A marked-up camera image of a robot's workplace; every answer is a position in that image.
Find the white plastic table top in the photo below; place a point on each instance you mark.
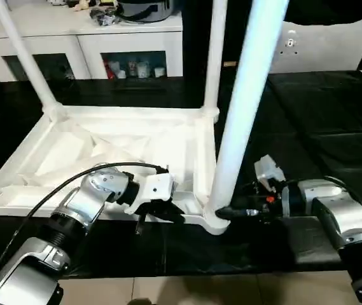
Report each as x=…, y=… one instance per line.
x=104, y=140

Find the white plastic table leg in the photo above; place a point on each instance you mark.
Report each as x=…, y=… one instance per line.
x=215, y=57
x=25, y=57
x=250, y=82

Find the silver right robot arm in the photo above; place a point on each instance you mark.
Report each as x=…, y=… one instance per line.
x=340, y=216

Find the black work mat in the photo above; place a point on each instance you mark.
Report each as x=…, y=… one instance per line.
x=320, y=127

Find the small yellow tag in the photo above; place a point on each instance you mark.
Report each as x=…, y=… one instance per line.
x=230, y=64

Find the grey pillow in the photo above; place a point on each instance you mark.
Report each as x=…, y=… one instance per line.
x=327, y=44

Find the white cabinet with glass doors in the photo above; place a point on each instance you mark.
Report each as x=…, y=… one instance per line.
x=60, y=41

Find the grey black bag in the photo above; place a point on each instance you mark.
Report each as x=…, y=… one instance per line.
x=136, y=9

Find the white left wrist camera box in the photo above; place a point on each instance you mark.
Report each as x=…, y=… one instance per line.
x=155, y=189

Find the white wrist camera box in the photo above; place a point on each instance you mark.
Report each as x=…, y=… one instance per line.
x=155, y=189
x=270, y=171

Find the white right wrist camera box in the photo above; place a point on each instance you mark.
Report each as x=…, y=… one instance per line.
x=270, y=171

